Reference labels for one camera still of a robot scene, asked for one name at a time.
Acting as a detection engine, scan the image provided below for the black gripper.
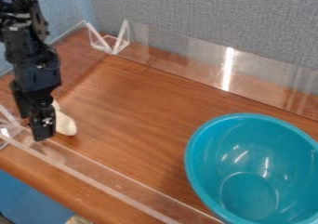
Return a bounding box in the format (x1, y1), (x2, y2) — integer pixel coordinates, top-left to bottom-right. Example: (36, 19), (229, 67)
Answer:
(10, 46), (62, 141)

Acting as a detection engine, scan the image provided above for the white brown toy mushroom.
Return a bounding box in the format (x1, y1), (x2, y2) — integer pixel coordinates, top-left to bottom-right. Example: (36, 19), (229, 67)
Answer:
(52, 100), (78, 136)

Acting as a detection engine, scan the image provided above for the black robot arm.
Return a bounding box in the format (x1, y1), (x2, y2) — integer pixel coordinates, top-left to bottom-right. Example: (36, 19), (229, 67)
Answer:
(0, 0), (62, 141)

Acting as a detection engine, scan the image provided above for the blue plastic bowl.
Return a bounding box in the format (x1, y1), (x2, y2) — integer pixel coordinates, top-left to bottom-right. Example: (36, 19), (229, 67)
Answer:
(185, 112), (318, 224)

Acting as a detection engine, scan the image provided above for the clear acrylic front panel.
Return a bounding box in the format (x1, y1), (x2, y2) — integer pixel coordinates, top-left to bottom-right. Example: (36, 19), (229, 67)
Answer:
(0, 105), (222, 224)

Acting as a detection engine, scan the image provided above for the clear acrylic panel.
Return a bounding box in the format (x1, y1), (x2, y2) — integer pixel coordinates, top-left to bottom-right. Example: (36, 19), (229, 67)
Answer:
(52, 20), (108, 93)
(116, 20), (318, 121)
(0, 105), (222, 224)

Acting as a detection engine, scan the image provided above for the clear acrylic left panel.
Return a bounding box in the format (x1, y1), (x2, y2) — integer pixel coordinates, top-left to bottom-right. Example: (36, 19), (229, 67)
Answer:
(52, 20), (108, 93)

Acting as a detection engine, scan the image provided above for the clear acrylic back panel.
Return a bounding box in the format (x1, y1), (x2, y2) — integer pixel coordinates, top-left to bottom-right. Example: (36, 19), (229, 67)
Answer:
(116, 20), (318, 121)

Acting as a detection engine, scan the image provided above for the clear acrylic corner bracket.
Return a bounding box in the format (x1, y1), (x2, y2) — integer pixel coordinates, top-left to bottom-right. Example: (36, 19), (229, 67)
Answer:
(84, 20), (131, 55)

